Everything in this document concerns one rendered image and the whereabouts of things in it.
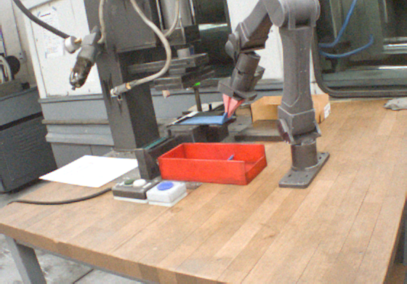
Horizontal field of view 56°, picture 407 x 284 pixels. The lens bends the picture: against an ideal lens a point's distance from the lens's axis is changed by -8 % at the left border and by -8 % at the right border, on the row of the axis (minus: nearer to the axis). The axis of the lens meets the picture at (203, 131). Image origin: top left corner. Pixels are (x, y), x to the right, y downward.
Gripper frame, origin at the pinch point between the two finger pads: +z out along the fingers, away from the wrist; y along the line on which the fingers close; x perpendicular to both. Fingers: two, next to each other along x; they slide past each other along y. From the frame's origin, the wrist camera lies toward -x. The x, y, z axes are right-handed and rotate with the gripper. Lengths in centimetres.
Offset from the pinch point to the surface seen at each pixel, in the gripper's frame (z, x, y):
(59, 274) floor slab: 158, -18, 71
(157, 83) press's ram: -1.9, 8.8, 20.5
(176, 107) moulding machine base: 44, -66, 51
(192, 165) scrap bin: 5.0, 24.2, -4.6
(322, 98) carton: -6.0, -35.4, -17.8
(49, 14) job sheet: 36, -75, 167
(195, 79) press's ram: -5.7, 1.9, 12.5
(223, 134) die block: 11.3, -8.4, 2.2
